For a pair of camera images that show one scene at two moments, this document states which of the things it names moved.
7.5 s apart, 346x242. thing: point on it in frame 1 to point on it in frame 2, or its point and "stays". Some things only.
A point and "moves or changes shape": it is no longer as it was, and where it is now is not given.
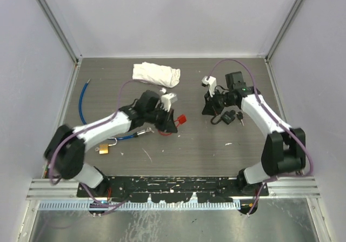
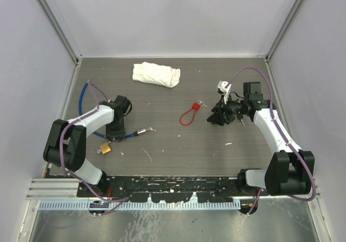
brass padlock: [104, 147] moves or changes shape
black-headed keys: [240, 116] stays
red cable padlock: [181, 119] to [195, 106]
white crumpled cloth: [164, 75] stays
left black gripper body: [158, 117] to [115, 129]
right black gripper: [208, 109] to [217, 117]
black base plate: [172, 189] stays
